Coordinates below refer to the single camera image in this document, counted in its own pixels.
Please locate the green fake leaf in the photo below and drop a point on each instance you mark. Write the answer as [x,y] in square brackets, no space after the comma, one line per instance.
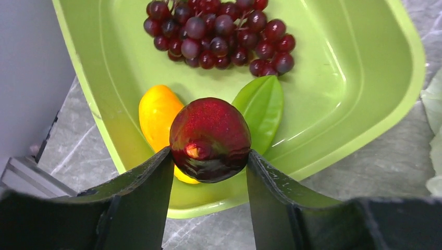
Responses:
[261,103]

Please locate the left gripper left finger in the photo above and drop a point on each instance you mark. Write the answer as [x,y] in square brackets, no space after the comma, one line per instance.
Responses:
[127,212]

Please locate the green avocado print plastic bag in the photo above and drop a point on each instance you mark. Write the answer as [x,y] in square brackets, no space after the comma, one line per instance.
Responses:
[431,100]

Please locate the dark red grape bunch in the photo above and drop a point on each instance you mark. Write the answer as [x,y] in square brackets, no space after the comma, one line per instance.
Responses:
[216,34]

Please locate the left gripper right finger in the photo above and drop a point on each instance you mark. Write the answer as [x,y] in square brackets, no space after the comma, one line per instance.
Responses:
[287,215]

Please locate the orange fake fruit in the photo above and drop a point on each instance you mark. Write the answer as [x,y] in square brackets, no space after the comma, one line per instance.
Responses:
[158,108]

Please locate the dark red fake fruit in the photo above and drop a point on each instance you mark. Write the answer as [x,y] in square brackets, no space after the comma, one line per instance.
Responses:
[210,140]

